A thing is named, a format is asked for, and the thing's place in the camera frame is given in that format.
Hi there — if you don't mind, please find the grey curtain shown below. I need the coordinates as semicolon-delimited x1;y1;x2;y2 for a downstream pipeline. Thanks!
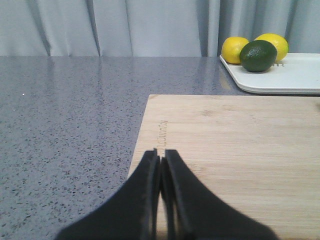
0;0;320;57

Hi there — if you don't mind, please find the white rectangular tray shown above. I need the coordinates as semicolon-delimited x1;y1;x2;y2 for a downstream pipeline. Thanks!
219;53;320;95

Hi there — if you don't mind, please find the wooden cutting board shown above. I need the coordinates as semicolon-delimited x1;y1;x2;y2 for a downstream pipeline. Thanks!
129;94;320;240

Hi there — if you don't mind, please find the yellow lemon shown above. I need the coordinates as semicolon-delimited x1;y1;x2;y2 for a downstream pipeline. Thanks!
255;33;289;62
221;36;249;64

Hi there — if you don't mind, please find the green lime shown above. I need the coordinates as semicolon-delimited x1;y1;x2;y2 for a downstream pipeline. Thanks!
239;39;278;72

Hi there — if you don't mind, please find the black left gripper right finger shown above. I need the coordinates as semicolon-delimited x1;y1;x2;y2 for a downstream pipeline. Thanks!
161;149;278;240

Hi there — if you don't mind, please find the yellow lemon left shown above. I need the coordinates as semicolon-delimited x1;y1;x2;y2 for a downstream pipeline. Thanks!
221;36;249;64

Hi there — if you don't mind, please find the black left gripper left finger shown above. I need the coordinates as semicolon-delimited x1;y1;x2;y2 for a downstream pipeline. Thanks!
56;149;160;240

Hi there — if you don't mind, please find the yellow lemon right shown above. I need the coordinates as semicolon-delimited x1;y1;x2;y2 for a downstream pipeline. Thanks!
255;33;289;62

